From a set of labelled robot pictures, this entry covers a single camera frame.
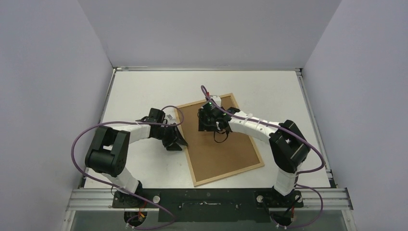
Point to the wooden picture frame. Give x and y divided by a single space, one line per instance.
259 159

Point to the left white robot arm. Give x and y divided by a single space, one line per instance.
108 150

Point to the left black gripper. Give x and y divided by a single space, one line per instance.
174 134

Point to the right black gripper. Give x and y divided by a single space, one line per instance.
206 122

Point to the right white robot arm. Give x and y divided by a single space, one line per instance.
288 152

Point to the aluminium rail front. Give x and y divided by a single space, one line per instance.
90 200

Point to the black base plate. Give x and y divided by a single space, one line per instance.
223 205

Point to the brown backing board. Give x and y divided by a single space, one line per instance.
220 153

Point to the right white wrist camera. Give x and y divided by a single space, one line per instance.
215 99

